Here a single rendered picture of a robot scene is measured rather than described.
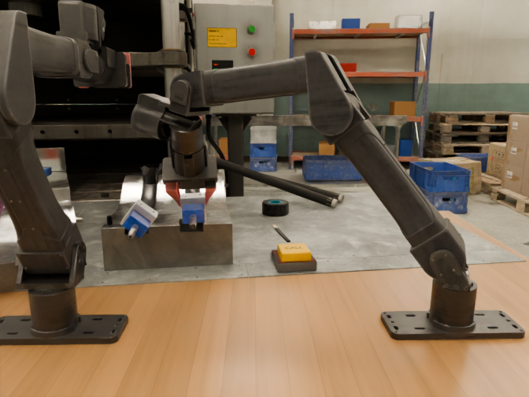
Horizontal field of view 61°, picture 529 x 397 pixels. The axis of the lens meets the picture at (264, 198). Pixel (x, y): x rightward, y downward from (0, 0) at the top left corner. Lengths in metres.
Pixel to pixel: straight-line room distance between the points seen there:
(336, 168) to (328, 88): 4.09
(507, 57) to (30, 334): 7.98
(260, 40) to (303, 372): 1.37
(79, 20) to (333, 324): 0.64
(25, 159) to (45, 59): 0.15
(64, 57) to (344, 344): 0.58
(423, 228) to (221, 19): 1.28
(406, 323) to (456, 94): 7.37
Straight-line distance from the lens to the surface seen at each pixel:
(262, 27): 1.79
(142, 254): 0.94
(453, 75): 8.00
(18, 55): 0.57
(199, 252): 0.94
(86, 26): 0.86
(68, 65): 0.74
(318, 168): 4.71
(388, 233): 1.19
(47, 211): 0.66
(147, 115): 0.82
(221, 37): 1.77
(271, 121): 4.44
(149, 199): 1.15
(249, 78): 0.73
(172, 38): 1.63
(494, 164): 6.21
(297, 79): 0.69
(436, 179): 4.58
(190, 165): 0.83
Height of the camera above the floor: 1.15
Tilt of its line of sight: 13 degrees down
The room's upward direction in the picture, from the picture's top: straight up
